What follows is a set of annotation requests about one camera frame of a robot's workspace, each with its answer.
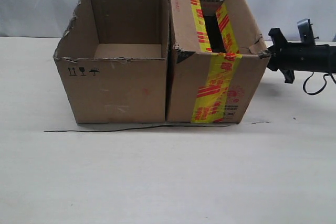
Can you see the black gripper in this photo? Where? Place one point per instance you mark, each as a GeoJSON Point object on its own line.
{"type": "Point", "coordinates": [281, 54]}

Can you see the cardboard box with yellow tape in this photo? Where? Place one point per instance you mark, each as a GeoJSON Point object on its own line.
{"type": "Point", "coordinates": [216, 63]}

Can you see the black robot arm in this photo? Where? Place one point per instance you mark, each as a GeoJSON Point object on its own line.
{"type": "Point", "coordinates": [318, 58]}

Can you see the open plain cardboard box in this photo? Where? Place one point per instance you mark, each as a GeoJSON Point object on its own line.
{"type": "Point", "coordinates": [112, 61]}

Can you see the thin black floor line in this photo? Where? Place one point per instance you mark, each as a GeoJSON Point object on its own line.
{"type": "Point", "coordinates": [115, 127]}

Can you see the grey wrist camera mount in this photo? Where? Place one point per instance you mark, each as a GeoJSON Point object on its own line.
{"type": "Point", "coordinates": [306, 33]}

